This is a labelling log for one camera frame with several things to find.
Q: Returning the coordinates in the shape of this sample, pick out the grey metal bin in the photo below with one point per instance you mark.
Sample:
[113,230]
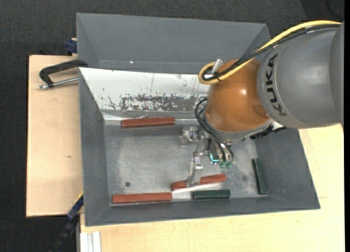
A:
[153,158]

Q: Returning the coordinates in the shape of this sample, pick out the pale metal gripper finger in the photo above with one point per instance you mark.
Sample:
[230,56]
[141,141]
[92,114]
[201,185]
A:
[195,171]
[191,134]

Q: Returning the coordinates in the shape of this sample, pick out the red-brown flat block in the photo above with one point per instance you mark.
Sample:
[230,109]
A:
[213,178]
[142,198]
[147,122]

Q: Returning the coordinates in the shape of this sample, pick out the black cylinder on white bracket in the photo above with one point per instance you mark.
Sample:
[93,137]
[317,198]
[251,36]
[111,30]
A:
[261,134]

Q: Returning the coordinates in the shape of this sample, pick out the pale cardboard board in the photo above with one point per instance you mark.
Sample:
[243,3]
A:
[54,136]

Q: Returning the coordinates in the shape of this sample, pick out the dark green flat block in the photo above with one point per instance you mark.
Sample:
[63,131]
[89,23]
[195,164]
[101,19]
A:
[210,194]
[259,175]

